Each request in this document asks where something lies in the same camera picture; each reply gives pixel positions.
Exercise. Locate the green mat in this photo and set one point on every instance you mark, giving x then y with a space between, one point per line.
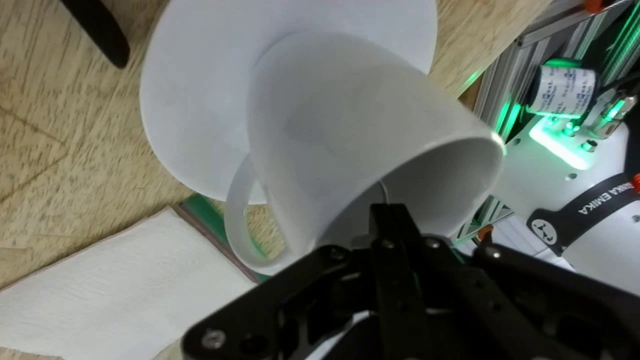
210 220

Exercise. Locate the black slotted spatula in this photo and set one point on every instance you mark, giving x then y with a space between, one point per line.
100 31

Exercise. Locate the red button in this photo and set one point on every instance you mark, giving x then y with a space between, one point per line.
592 4

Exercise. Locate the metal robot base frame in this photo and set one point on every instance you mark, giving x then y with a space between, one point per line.
527 42

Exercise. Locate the white bowl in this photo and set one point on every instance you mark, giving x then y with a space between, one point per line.
346 133

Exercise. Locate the white label tag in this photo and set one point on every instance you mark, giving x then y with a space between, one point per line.
562 90

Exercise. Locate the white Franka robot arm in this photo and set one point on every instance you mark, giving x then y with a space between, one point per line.
601 252

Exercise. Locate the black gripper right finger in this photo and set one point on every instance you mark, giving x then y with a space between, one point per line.
500 307

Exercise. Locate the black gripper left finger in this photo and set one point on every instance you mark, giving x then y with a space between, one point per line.
313 307

